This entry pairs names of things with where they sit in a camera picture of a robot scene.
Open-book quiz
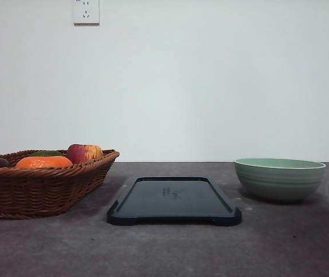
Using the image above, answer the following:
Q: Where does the brown wicker basket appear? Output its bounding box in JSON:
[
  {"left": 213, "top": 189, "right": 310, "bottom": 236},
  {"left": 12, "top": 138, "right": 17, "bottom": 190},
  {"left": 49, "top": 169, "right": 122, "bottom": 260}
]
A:
[{"left": 0, "top": 149, "right": 119, "bottom": 219}]

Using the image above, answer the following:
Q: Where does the orange tangerine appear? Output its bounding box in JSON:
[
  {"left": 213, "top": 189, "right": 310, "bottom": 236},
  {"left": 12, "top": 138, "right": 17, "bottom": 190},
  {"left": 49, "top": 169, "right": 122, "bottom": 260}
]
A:
[{"left": 16, "top": 156, "right": 73, "bottom": 168}]

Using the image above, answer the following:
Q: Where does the dark rectangular tray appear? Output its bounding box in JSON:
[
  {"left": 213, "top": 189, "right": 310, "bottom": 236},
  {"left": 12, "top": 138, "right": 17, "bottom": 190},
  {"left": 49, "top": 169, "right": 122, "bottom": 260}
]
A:
[{"left": 107, "top": 177, "right": 242, "bottom": 226}]

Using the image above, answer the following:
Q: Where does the dark green fruit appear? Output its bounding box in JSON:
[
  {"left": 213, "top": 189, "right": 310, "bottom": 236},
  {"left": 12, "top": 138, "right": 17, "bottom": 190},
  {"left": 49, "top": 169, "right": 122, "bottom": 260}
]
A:
[{"left": 29, "top": 151, "right": 64, "bottom": 156}]

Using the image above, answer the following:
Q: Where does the white wall socket left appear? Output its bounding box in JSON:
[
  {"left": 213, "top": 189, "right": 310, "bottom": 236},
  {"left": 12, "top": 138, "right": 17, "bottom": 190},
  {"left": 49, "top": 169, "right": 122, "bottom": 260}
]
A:
[{"left": 73, "top": 0, "right": 100, "bottom": 28}]

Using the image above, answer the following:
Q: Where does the green ceramic bowl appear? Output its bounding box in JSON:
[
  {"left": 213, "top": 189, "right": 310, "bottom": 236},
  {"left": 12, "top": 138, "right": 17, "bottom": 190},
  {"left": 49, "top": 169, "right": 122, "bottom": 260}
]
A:
[{"left": 234, "top": 158, "right": 326, "bottom": 202}]

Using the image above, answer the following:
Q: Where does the red yellow apple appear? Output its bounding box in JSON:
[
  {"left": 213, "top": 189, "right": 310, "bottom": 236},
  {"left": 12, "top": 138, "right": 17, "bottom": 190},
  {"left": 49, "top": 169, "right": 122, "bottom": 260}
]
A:
[{"left": 66, "top": 144, "right": 103, "bottom": 163}]

